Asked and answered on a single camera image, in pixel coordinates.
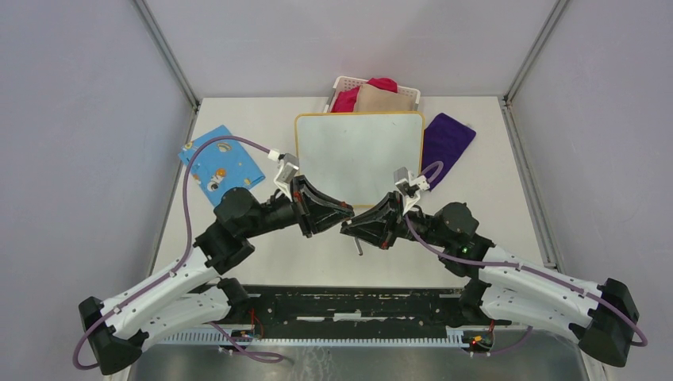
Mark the white plastic basket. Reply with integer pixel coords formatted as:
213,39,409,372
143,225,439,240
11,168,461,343
323,76,421,113

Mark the white slotted cable duct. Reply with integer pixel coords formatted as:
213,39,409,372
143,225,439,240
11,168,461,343
160,328,469,349

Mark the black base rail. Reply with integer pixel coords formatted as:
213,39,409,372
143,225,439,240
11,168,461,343
219,285,491,339

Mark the beige folded cloth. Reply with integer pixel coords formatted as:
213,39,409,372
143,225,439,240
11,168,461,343
353,84,416,113

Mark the yellow framed whiteboard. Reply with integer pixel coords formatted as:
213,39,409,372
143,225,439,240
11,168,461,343
294,111,425,208

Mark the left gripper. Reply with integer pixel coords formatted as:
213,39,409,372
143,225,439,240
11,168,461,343
242,174,355,239

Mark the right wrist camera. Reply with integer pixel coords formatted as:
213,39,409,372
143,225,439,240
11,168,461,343
394,167,430,215

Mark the purple cloth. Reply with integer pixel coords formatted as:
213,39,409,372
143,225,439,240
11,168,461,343
421,113,477,190

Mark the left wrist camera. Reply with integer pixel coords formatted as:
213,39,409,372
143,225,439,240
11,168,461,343
273,153,299,198

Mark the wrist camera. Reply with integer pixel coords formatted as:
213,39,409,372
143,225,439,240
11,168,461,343
273,153,299,198
394,167,430,215

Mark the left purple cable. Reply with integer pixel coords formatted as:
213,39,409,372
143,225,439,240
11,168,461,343
72,135,279,371

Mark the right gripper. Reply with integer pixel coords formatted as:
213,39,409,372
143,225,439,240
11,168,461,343
340,191,449,251

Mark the purple cable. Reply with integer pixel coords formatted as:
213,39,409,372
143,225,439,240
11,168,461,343
72,135,279,371
403,160,648,356

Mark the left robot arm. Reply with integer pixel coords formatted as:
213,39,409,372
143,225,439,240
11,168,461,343
72,175,355,375

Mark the blue cartoon print cloth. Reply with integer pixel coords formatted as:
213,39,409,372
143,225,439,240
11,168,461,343
190,140,265,206

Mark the pink red cloth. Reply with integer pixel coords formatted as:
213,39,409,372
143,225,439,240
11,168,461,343
329,76,398,113

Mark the brown capped whiteboard marker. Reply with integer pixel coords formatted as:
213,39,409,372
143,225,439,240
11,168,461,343
354,238,363,256

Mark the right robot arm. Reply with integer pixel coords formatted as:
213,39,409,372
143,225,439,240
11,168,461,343
340,192,645,368

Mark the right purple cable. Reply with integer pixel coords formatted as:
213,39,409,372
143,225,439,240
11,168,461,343
403,160,648,356

